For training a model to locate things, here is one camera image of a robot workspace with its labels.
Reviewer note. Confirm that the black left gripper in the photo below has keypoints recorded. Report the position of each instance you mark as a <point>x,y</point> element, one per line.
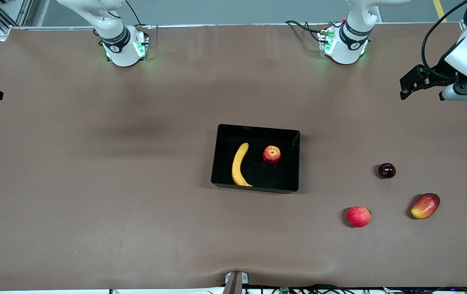
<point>439,74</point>

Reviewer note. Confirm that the red yellow apple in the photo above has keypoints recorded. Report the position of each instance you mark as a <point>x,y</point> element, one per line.
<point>271,155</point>

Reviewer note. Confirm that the black plastic box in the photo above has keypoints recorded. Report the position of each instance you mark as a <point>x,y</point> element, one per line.
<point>282,175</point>

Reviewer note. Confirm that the yellow banana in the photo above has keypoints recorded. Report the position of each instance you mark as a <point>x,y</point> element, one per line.
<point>238,163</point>

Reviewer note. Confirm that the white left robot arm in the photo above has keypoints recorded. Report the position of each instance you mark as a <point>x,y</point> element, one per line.
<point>349,45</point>

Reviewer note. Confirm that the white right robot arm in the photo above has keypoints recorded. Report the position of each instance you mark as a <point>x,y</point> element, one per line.
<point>121,49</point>

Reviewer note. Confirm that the dark purple plum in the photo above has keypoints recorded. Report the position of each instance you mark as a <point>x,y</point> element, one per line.
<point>386,170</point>

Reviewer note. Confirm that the red yellow mango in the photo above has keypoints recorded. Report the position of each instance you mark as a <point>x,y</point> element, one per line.
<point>425,206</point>

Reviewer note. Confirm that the red pomegranate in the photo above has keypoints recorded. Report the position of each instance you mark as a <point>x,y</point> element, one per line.
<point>358,217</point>

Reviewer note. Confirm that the brown table mat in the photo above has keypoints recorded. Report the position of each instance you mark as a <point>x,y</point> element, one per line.
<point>135,204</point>

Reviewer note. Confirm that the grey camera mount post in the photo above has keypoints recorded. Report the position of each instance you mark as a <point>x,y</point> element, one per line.
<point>235,283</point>

